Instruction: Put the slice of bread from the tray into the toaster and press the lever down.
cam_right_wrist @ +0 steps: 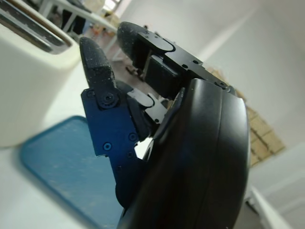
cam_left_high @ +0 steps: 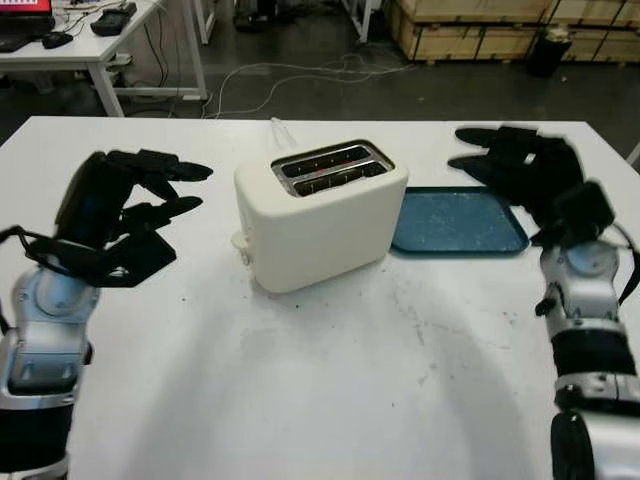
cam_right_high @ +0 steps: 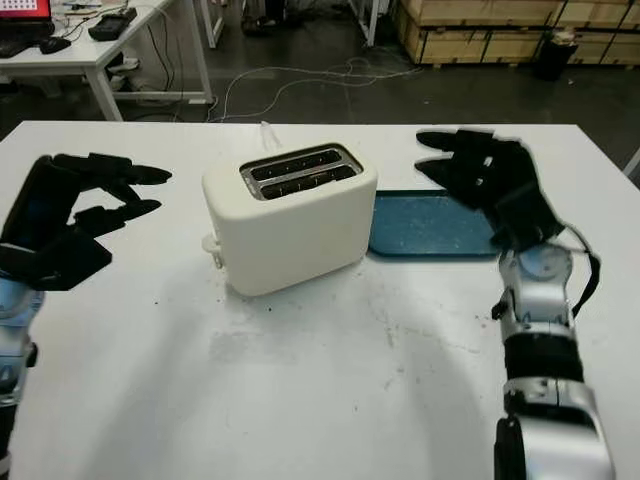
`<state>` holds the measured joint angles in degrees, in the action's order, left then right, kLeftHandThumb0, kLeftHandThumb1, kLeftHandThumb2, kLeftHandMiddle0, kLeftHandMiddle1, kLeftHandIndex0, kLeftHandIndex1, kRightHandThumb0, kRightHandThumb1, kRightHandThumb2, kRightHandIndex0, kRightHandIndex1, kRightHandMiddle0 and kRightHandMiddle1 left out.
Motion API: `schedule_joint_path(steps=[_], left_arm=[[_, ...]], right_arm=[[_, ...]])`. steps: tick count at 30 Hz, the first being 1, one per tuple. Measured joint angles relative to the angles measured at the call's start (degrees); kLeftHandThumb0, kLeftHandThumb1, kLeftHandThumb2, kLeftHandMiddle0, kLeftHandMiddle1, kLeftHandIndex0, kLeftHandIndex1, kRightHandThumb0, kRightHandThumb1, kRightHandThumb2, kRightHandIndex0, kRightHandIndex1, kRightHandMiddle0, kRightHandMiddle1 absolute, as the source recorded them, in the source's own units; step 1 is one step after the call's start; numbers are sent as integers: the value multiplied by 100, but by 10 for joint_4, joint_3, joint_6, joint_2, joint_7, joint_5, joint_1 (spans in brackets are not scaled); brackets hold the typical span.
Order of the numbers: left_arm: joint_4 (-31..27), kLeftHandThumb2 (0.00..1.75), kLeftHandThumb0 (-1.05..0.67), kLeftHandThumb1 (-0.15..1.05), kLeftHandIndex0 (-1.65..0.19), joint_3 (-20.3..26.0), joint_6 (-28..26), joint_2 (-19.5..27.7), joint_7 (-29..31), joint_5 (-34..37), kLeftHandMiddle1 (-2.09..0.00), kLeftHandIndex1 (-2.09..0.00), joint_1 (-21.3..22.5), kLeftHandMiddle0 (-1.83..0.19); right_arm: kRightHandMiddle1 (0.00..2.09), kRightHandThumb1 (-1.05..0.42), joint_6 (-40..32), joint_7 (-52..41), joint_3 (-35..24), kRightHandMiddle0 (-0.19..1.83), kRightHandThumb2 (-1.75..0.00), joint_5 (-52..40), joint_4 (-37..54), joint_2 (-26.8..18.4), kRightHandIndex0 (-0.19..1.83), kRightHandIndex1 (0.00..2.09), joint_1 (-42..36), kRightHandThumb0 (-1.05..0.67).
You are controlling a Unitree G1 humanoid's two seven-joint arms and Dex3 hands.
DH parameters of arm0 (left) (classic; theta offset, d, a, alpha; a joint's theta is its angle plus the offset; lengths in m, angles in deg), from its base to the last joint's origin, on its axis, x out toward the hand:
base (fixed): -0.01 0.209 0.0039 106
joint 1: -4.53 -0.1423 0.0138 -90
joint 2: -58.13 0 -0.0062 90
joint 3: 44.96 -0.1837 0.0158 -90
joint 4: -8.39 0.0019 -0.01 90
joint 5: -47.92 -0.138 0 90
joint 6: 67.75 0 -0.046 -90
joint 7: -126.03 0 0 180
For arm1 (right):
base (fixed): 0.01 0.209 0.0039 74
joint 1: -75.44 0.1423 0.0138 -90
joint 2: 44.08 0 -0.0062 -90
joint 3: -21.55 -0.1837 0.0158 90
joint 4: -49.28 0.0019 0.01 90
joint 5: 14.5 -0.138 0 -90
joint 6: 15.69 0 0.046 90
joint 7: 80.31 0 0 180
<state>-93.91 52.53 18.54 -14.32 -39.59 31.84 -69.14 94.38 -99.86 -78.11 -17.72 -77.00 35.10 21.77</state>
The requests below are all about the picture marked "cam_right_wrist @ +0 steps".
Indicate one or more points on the white two-slot toaster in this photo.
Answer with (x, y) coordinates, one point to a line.
(28, 78)

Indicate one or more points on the blue speckled tray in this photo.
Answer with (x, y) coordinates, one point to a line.
(66, 171)

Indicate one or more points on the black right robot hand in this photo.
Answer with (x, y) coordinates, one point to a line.
(190, 155)

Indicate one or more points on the white office desk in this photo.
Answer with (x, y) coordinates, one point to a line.
(78, 14)

